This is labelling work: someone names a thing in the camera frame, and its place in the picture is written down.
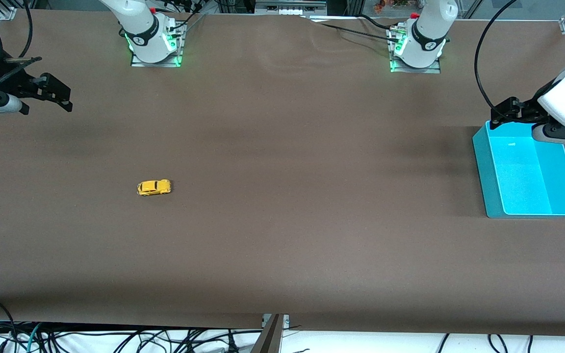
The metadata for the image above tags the yellow beetle toy car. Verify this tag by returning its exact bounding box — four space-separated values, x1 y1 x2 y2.
137 179 172 197

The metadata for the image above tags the white power strip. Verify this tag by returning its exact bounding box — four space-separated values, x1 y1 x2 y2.
255 0 328 16

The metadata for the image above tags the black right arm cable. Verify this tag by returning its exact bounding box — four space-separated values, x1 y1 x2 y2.
15 0 34 59

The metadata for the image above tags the brown table cover sheet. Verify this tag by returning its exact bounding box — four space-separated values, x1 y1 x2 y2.
0 9 565 339

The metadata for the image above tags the orange background item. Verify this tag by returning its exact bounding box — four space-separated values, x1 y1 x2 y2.
372 0 411 14

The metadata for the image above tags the black base cable bundle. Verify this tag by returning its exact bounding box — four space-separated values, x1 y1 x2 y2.
162 0 207 31

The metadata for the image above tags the teal plastic bin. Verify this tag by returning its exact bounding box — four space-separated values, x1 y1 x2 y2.
472 121 565 219

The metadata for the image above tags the teal floor cable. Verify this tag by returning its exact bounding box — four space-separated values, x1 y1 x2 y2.
26 325 44 353

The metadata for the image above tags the metal table bracket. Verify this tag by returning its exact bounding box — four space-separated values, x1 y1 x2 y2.
250 314 291 353

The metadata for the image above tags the black cable across table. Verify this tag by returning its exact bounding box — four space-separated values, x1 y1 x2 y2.
306 15 401 38

